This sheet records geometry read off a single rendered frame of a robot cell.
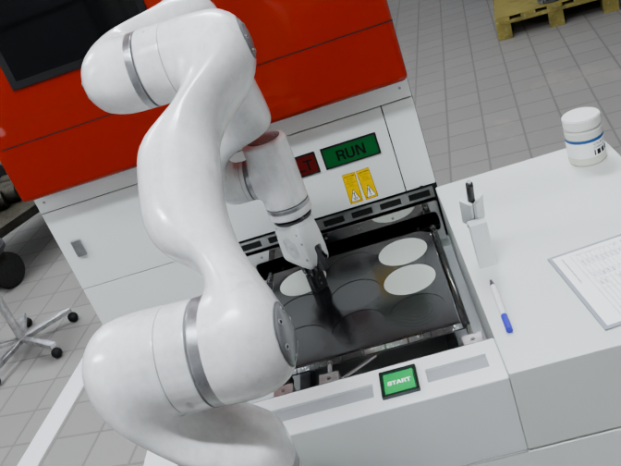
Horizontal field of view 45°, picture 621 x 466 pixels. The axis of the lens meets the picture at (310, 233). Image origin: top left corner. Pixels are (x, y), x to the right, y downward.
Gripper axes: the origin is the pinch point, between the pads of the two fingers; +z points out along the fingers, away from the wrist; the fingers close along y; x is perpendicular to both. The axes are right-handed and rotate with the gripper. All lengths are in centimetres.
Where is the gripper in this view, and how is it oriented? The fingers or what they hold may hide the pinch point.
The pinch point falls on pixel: (317, 280)
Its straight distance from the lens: 150.9
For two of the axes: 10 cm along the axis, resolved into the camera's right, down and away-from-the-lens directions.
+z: 3.1, 8.4, 4.4
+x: 7.4, -5.1, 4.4
